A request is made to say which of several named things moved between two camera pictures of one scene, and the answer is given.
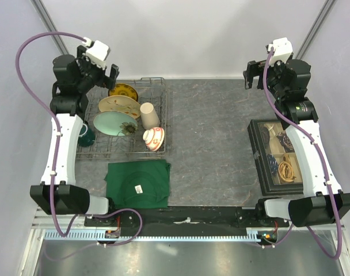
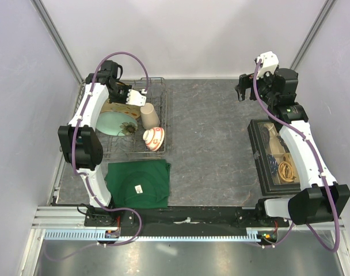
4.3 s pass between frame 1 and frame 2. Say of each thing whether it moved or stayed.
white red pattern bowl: stayed
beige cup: stayed
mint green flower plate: stayed
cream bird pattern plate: stayed
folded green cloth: stayed
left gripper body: moved
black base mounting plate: stayed
